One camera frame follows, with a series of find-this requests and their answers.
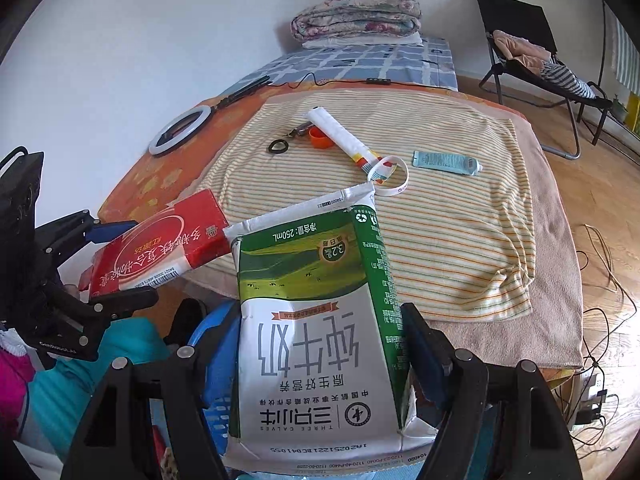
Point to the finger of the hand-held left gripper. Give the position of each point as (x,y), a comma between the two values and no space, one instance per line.
(112,230)
(115,305)

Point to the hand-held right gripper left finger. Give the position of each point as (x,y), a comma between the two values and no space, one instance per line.
(225,355)

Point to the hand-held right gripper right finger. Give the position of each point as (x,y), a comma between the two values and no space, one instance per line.
(425,355)

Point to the red white cardboard box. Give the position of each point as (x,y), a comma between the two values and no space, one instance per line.
(160,245)

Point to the blue plastic basket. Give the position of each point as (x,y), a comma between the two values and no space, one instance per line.
(217,420)

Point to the green white milk carton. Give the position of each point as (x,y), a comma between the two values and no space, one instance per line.
(310,340)

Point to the blue cloth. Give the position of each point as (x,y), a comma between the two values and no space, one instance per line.
(440,160)

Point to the orange plastic cap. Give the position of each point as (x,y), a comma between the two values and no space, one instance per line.
(320,140)

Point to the long white plastic tube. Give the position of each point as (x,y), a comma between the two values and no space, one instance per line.
(340,135)

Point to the orange floral bed sheet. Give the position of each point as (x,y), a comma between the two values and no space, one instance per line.
(170,180)

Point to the pink jacket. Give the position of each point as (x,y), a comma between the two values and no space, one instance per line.
(15,395)

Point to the striped cream cloth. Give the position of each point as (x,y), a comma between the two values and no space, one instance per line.
(440,220)

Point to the beige towel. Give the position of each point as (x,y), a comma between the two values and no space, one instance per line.
(550,260)

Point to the white power strip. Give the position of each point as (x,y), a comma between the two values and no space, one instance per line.
(590,390)

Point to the black tripod stand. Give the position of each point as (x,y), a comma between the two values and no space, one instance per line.
(245,90)

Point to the blue plaid sheet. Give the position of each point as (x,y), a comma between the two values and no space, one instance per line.
(380,60)

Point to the grey striped garment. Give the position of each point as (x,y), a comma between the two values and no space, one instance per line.
(570,82)

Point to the yellow crate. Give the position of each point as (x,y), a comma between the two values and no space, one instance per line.
(632,115)

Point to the pink beige garment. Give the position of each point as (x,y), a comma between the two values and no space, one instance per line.
(520,47)

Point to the folded floral quilt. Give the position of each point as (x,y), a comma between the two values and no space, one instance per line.
(355,15)

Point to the black folding chair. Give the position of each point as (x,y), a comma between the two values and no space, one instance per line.
(515,15)

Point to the green striped hanging towel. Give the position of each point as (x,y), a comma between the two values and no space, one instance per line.
(625,55)

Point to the black drying rack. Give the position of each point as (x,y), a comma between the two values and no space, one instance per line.
(603,40)

